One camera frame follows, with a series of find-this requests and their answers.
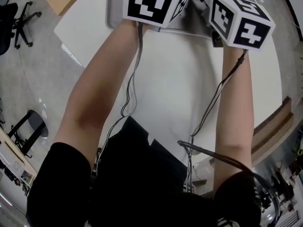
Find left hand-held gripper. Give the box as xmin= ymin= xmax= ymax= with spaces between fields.
xmin=122 ymin=0 xmax=196 ymax=32

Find person's black shirt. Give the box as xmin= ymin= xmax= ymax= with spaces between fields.
xmin=25 ymin=116 xmax=264 ymax=227

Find black round stool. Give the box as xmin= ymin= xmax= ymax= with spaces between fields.
xmin=7 ymin=109 xmax=50 ymax=160

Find person's left forearm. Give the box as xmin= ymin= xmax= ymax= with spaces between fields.
xmin=52 ymin=19 xmax=154 ymax=168

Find stack of wooden boards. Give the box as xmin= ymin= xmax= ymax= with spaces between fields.
xmin=250 ymin=95 xmax=295 ymax=168

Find thick black cable bundle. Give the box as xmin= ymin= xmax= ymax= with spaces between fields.
xmin=177 ymin=140 xmax=285 ymax=224

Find person's right forearm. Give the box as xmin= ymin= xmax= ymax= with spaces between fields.
xmin=212 ymin=43 xmax=256 ymax=195

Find cluttered beige shelf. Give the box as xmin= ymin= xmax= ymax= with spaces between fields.
xmin=0 ymin=126 xmax=38 ymax=196

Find left gripper grey cable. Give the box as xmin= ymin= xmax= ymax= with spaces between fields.
xmin=95 ymin=22 xmax=145 ymax=175

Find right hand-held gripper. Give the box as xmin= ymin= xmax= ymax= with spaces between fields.
xmin=195 ymin=0 xmax=276 ymax=51

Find black office chair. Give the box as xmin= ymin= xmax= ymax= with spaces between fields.
xmin=0 ymin=1 xmax=43 ymax=56

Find grey tray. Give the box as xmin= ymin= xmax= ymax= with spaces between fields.
xmin=106 ymin=0 xmax=215 ymax=39

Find gripper grey cable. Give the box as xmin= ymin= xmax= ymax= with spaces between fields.
xmin=190 ymin=49 xmax=249 ymax=192
xmin=95 ymin=22 xmax=145 ymax=175

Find right gripper grey cable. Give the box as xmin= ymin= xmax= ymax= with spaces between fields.
xmin=190 ymin=49 xmax=249 ymax=192

